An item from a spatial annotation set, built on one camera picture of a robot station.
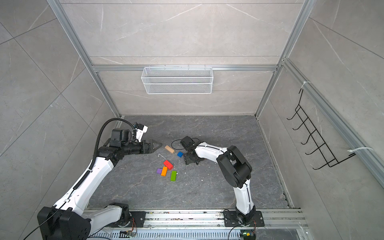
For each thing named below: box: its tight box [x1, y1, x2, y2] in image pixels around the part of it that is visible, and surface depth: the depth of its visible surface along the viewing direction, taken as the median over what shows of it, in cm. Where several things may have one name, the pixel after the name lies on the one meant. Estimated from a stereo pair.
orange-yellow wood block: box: [161, 166, 168, 177], surface depth 91 cm
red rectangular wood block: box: [163, 160, 174, 171], surface depth 92 cm
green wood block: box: [170, 170, 178, 182], surface depth 90 cm
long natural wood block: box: [164, 145, 175, 154], surface depth 100 cm
